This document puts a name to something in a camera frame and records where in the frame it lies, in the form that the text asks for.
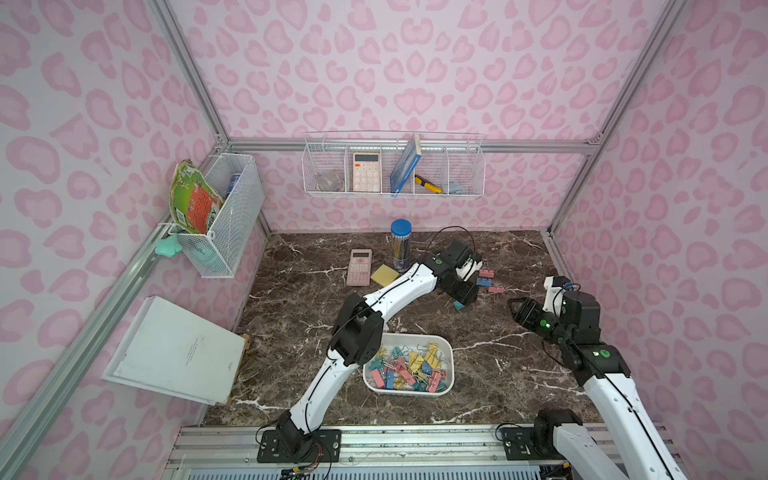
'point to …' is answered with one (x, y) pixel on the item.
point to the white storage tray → (411, 365)
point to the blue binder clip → (484, 282)
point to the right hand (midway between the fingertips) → (513, 301)
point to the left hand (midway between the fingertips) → (465, 284)
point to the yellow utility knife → (427, 184)
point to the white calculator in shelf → (366, 172)
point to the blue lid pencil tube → (401, 232)
